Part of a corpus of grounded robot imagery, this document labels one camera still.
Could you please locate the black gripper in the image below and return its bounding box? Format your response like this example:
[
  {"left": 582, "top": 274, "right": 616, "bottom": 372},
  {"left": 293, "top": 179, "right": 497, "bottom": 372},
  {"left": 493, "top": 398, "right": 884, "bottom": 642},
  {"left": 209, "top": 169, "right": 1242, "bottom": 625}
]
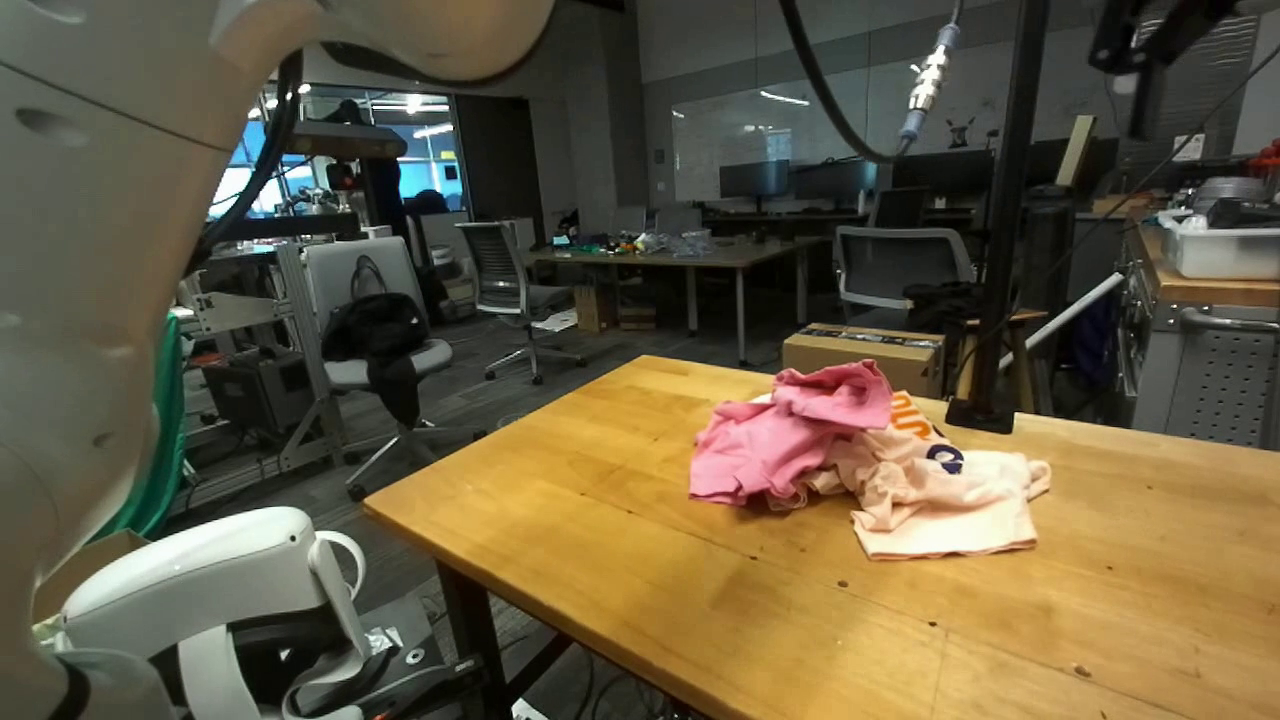
[{"left": 1083, "top": 0, "right": 1243, "bottom": 81}]

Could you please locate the peach shirt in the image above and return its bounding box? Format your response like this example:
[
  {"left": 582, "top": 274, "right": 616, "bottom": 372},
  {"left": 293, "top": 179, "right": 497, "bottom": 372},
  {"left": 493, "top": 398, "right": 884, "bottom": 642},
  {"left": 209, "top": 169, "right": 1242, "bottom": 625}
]
[{"left": 834, "top": 390, "right": 1055, "bottom": 559}]

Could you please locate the pink shirt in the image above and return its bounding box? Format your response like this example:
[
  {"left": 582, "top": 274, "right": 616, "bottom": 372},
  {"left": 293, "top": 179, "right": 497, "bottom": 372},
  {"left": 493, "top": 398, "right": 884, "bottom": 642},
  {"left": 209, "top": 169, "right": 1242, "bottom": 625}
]
[{"left": 687, "top": 355, "right": 895, "bottom": 516}]

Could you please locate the wooden plank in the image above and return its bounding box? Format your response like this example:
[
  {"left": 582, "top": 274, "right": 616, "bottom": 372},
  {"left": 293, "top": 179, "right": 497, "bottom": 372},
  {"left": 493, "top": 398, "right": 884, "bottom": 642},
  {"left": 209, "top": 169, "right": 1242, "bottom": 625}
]
[{"left": 1052, "top": 111, "right": 1099, "bottom": 192}]

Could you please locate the white plastic bin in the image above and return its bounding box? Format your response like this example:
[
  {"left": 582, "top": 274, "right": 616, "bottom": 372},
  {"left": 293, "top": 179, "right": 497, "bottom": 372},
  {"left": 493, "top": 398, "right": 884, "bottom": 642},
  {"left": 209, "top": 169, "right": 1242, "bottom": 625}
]
[{"left": 1156, "top": 203, "right": 1280, "bottom": 283}]

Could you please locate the black computer monitor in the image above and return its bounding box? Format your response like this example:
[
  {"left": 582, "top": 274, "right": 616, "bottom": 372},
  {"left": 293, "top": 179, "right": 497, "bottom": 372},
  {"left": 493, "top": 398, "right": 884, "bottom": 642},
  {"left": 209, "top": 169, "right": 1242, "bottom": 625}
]
[{"left": 889, "top": 146, "right": 995, "bottom": 232}]

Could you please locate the white slanted bar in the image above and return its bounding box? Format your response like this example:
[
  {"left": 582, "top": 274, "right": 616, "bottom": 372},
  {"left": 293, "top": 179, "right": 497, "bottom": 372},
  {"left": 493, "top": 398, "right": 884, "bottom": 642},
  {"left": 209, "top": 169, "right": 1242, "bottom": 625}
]
[{"left": 1023, "top": 272, "right": 1132, "bottom": 351}]

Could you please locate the grey perforated metal cabinet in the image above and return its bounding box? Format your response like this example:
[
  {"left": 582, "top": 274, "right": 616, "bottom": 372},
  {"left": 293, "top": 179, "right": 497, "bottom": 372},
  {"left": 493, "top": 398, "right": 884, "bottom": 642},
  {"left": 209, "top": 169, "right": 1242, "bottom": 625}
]
[{"left": 1132, "top": 310, "right": 1280, "bottom": 452}]

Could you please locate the cardboard box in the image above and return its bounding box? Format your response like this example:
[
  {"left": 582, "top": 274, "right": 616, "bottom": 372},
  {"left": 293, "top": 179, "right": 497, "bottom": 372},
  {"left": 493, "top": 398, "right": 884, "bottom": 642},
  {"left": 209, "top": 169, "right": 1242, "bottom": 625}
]
[{"left": 782, "top": 318, "right": 951, "bottom": 398}]

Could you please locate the long office desk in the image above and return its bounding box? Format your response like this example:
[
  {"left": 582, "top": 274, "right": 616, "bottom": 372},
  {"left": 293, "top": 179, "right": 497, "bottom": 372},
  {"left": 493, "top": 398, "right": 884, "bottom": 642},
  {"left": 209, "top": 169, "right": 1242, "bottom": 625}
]
[{"left": 525, "top": 234, "right": 816, "bottom": 372}]

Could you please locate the grey mesh office chair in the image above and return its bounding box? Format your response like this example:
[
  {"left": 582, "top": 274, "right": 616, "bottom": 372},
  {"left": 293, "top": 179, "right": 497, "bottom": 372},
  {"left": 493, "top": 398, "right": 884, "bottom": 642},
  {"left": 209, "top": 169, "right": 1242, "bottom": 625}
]
[{"left": 456, "top": 217, "right": 584, "bottom": 386}]

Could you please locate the black equipment on stand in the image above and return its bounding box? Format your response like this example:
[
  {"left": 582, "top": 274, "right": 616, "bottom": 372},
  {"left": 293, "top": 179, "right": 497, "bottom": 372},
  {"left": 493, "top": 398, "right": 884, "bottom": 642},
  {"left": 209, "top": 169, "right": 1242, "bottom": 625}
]
[{"left": 284, "top": 95, "right": 411, "bottom": 203}]

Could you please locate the white office chair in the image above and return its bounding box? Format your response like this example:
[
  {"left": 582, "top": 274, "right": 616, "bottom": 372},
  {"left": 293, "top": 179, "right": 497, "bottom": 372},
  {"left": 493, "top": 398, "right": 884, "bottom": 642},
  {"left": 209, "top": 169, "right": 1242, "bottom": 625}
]
[{"left": 297, "top": 234, "right": 466, "bottom": 501}]

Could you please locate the black jacket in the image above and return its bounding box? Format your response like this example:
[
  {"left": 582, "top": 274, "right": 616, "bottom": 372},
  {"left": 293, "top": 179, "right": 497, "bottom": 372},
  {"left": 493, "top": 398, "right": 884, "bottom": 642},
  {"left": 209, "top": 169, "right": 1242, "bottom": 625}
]
[{"left": 317, "top": 288, "right": 431, "bottom": 433}]

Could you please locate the white shelving rack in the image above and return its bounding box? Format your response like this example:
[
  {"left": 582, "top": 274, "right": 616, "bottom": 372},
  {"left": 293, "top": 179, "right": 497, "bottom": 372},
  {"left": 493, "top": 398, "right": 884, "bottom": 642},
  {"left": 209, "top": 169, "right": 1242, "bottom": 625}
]
[{"left": 171, "top": 234, "right": 343, "bottom": 476}]

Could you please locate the green table cloth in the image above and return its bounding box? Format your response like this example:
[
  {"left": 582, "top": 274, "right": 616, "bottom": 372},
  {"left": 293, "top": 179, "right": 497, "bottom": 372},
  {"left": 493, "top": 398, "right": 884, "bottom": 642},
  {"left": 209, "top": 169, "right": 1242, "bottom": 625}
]
[{"left": 114, "top": 310, "right": 191, "bottom": 545}]

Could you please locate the white chair with armrest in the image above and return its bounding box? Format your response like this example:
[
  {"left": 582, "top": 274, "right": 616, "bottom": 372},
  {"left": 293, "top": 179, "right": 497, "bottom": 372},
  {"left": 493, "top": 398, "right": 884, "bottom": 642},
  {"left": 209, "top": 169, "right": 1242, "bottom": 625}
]
[{"left": 54, "top": 504, "right": 376, "bottom": 720}]

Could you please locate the white frame mesh chair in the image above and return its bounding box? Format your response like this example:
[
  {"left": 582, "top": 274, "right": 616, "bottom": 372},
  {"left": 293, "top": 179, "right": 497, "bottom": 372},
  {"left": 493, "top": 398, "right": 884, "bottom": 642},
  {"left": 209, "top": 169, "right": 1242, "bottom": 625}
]
[{"left": 834, "top": 218, "right": 982, "bottom": 332}]

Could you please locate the black table frame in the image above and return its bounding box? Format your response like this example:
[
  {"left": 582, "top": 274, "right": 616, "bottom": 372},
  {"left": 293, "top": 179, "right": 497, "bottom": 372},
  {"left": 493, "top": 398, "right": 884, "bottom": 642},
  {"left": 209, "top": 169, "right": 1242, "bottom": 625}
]
[{"left": 431, "top": 556, "right": 575, "bottom": 720}]

